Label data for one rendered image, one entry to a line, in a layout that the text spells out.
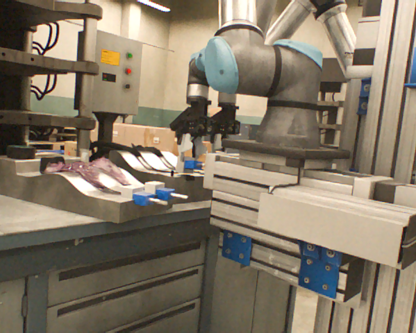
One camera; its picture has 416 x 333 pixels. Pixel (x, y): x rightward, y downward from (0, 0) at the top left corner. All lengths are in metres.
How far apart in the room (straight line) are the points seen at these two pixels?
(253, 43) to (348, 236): 0.45
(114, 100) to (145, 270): 1.12
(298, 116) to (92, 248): 0.63
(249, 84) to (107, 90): 1.34
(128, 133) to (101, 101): 3.36
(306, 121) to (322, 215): 0.27
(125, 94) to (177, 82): 8.26
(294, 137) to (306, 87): 0.11
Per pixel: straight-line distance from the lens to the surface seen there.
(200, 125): 1.30
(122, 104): 2.18
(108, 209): 1.05
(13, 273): 1.05
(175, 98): 10.42
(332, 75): 5.29
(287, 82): 0.90
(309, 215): 0.73
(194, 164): 1.29
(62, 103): 8.91
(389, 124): 1.00
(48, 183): 1.18
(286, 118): 0.90
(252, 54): 0.88
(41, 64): 1.91
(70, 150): 6.84
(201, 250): 1.43
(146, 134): 5.26
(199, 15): 10.33
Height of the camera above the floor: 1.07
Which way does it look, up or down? 7 degrees down
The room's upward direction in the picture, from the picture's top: 6 degrees clockwise
